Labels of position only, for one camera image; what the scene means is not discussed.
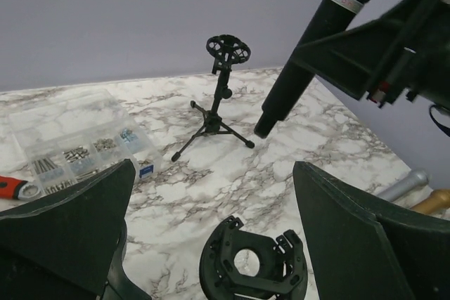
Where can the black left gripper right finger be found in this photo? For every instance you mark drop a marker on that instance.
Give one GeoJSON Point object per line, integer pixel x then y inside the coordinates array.
{"type": "Point", "coordinates": [363, 247]}

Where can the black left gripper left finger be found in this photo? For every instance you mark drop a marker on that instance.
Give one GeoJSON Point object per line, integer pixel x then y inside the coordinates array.
{"type": "Point", "coordinates": [61, 246]}

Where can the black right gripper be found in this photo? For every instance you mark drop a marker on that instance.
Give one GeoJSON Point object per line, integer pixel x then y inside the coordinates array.
{"type": "Point", "coordinates": [405, 49]}

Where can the silver microphone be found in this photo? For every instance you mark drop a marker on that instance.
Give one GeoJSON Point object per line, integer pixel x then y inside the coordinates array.
{"type": "Point", "coordinates": [416, 178]}

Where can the gold microphone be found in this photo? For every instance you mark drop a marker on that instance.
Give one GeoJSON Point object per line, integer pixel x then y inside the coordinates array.
{"type": "Point", "coordinates": [437, 200]}

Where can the black tripod microphone stand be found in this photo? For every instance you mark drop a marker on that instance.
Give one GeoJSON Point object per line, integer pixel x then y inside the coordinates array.
{"type": "Point", "coordinates": [227, 50]}

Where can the clear plastic screw organizer box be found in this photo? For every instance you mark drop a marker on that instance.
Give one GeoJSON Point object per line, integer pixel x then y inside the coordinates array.
{"type": "Point", "coordinates": [69, 140]}

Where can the red handled adjustable wrench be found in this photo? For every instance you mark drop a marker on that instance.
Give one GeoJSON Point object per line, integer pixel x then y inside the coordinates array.
{"type": "Point", "coordinates": [18, 189]}

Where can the black round-base shock mount stand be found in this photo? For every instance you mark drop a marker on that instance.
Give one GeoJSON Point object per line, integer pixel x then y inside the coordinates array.
{"type": "Point", "coordinates": [236, 264]}

